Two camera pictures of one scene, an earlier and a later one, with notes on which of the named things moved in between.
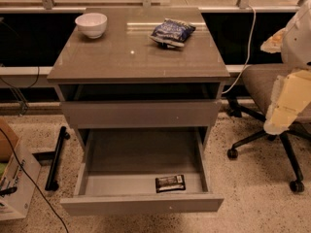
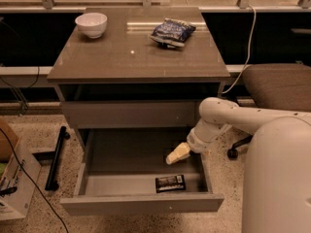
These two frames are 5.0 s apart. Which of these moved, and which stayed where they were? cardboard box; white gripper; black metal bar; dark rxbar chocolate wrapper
Moved: white gripper
Stayed: cardboard box; dark rxbar chocolate wrapper; black metal bar
